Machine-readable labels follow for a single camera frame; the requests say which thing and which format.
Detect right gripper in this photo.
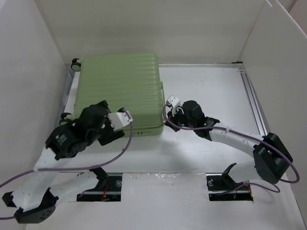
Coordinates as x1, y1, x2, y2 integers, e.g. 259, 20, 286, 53
164, 106, 196, 132

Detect green suitcase blue lining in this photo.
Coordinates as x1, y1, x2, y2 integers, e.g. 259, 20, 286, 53
59, 52, 165, 137

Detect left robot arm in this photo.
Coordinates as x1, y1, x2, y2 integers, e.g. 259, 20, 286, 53
1, 101, 133, 224

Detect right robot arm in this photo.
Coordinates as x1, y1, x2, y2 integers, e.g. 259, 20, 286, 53
163, 96, 293, 189

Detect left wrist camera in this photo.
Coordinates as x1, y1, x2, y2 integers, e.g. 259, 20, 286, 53
107, 111, 133, 131

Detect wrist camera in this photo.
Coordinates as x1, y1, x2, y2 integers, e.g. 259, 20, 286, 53
166, 95, 181, 116
107, 111, 133, 131

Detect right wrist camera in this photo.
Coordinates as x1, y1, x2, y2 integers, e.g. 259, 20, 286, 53
166, 95, 181, 116

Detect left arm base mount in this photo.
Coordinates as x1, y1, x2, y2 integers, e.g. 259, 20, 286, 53
76, 173, 122, 202

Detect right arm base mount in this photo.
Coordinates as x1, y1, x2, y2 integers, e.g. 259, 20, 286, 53
206, 163, 253, 201

